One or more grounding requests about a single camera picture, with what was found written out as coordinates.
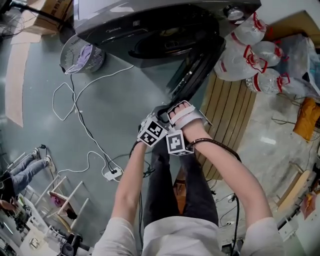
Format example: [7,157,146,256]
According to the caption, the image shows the person's right forearm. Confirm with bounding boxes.
[184,127,274,226]

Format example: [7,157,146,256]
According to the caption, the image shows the white power strip with cable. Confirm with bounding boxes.
[52,63,135,183]

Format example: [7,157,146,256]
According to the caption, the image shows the person's black trousers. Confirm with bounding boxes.
[143,143,220,226]

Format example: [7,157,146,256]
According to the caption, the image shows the person's white t-shirt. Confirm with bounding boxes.
[92,216,286,256]

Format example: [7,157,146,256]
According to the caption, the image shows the brown box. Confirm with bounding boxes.
[172,174,187,215]

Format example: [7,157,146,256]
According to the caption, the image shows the braided gripper cable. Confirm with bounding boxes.
[188,136,243,256]

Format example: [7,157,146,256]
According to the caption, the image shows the wooden stool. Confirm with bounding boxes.
[276,161,314,208]

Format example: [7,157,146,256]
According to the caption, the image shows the person's left forearm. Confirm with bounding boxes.
[111,143,153,221]

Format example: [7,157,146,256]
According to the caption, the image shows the person's right hand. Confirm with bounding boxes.
[169,104,206,137]

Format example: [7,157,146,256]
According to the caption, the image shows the white work table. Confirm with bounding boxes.
[18,219,76,256]

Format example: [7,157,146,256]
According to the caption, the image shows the white frame stool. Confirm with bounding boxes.
[34,173,90,235]

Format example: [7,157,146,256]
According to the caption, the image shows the grey mesh laundry basket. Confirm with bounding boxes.
[59,34,106,76]

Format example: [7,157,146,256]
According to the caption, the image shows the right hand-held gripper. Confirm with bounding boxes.
[161,99,214,156]

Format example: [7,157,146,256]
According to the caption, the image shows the orange packet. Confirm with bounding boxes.
[301,192,320,221]

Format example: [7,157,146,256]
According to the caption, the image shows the bagged red-handled water jug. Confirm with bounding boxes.
[213,44,268,82]

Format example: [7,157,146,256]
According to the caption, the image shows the large leaning cardboard sheet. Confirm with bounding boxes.
[264,9,320,48]

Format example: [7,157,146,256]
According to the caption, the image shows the labelled red-handled water jug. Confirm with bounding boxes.
[246,68,292,95]

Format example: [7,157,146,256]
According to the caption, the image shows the dark grey washing machine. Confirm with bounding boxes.
[73,0,262,76]

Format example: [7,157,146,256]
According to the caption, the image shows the purple cloth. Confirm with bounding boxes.
[65,44,94,75]

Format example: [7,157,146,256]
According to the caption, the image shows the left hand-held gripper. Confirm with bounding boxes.
[137,106,169,148]

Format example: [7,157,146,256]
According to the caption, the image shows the black standing fan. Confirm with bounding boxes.
[0,0,77,46]

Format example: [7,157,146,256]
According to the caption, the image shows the black power cable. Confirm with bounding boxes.
[69,73,118,174]

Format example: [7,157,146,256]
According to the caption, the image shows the wooden slatted platform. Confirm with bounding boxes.
[194,71,258,181]

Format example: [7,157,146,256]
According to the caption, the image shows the orange bag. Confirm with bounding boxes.
[292,97,320,142]

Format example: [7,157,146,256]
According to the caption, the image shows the flat cardboard sheet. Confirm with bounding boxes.
[4,32,42,128]

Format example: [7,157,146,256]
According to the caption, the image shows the large clear plastic bag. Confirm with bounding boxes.
[277,33,320,97]

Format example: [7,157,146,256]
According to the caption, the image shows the printed cardboard box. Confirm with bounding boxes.
[23,0,75,36]

